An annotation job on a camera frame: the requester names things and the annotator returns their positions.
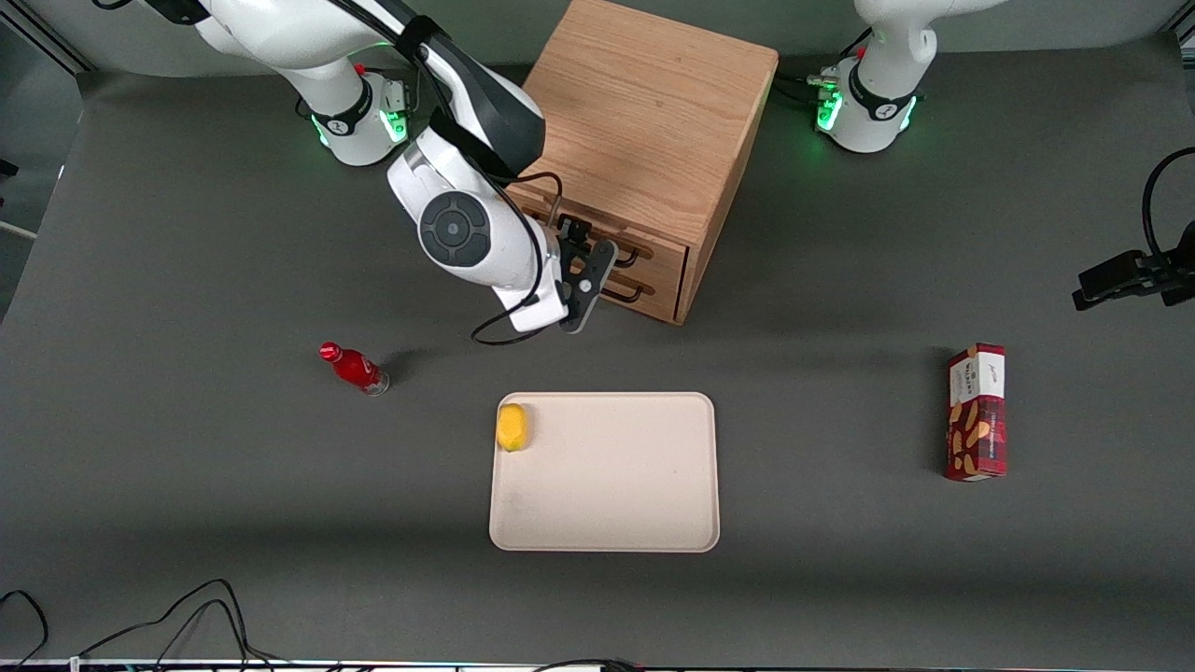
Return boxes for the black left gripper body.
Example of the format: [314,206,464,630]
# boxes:
[1153,221,1195,308]

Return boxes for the wooden drawer with black handle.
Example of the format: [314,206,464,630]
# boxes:
[509,182,693,281]
[597,250,685,325]

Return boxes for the wooden drawer cabinet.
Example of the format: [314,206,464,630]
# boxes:
[504,0,780,326]

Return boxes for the red cookie box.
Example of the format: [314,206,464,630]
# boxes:
[944,343,1008,483]

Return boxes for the beige plastic tray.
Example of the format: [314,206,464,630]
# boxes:
[489,392,721,553]

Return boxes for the red drink bottle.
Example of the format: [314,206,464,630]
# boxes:
[319,343,390,397]

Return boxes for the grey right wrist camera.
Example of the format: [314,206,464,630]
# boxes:
[558,240,619,334]

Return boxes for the black cable along right arm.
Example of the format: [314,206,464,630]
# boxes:
[327,0,563,346]

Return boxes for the black left gripper cable loop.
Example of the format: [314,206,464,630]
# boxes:
[1143,147,1195,267]

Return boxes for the black left arm base cables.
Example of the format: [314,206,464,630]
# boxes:
[773,28,874,105]

